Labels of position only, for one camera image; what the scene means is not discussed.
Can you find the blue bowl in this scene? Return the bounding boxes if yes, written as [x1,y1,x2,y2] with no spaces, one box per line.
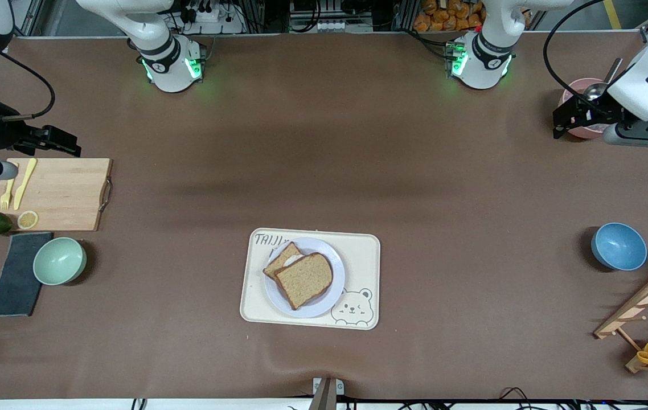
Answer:
[590,222,648,272]

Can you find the pale lavender round plate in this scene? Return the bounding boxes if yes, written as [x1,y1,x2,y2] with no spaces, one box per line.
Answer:
[264,237,346,319]

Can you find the cream tray with bear print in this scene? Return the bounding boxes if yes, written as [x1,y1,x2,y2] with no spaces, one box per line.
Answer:
[239,228,382,331]

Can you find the wooden peg rack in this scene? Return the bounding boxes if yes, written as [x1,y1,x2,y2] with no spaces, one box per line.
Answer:
[593,262,648,374]

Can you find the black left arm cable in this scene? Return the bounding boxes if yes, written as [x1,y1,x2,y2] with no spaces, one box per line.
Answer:
[543,0,609,104]

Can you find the pink bowl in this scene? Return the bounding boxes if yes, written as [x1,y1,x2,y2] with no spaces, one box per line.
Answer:
[560,78,612,140]

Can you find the yellow plastic fork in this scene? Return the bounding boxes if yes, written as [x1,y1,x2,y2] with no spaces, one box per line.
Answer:
[0,178,18,211]

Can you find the aluminium camera post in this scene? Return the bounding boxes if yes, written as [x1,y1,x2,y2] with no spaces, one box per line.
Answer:
[308,377,345,410]

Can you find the white power strip with plugs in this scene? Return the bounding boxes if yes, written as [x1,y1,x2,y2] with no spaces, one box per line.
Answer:
[179,0,245,35]

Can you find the metal scoop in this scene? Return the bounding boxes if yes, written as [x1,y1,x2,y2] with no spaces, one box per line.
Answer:
[583,58,624,102]

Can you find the wooden cutting board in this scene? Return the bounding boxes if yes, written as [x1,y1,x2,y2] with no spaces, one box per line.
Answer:
[0,158,114,232]

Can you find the plain brown bread slice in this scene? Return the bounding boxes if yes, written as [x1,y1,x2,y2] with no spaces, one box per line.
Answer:
[274,252,334,310]

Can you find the bread slice under egg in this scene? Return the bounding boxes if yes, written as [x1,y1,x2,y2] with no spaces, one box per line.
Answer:
[263,241,304,280]

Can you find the pile of orange snacks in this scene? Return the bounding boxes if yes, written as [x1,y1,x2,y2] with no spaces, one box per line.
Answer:
[413,0,532,33]

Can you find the mint green bowl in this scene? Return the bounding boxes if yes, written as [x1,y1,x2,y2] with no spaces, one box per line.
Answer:
[32,237,88,286]

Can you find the yellow plastic knife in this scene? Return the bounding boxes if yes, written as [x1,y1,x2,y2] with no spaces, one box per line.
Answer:
[13,158,38,211]

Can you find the dark grey cloth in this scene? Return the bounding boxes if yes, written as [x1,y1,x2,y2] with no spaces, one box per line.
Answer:
[0,232,53,317]

